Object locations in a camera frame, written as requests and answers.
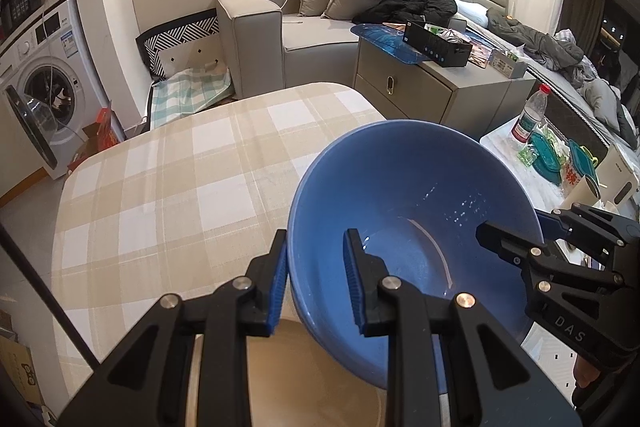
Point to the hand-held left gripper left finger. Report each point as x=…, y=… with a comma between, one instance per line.
x=277, y=287

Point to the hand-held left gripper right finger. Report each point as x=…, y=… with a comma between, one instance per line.
x=354, y=287

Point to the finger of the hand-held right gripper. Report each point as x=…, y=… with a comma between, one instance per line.
x=600, y=232
x=505, y=242

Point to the cream ceramic plate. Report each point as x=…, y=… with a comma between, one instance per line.
x=310, y=389

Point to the person's right hand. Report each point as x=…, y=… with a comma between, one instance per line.
x=585, y=372

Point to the white cup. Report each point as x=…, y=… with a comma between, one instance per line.
x=582, y=194

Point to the white dotted floor mat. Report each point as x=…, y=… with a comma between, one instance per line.
x=550, y=357

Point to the white small appliance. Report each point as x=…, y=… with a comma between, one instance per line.
x=620, y=177

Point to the teal plastic container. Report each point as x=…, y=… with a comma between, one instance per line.
x=545, y=159

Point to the white side table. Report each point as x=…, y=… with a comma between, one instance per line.
x=500, y=142

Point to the clear water bottle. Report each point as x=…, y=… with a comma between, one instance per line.
x=527, y=122

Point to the tissue box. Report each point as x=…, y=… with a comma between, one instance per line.
x=507, y=67

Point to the grey nightstand cabinet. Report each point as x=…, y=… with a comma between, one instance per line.
x=400, y=82

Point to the grey jacket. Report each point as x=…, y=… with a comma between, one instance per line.
x=540, y=42

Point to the black rectangular box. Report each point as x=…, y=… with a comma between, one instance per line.
x=435, y=49

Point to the green checked cloth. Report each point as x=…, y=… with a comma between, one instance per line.
x=190, y=92

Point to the grey fabric sofa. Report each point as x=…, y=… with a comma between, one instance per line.
x=255, y=57

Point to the red cardboard box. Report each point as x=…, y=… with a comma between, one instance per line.
x=105, y=132

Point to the black jacket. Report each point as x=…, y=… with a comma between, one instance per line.
x=410, y=4

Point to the black white patterned basket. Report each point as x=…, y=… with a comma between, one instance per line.
x=175, y=39

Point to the brown cardboard box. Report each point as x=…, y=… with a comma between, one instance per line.
x=20, y=367

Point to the white washing machine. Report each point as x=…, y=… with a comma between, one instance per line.
x=65, y=47

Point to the black pressure cooker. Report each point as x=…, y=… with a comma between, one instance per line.
x=20, y=4

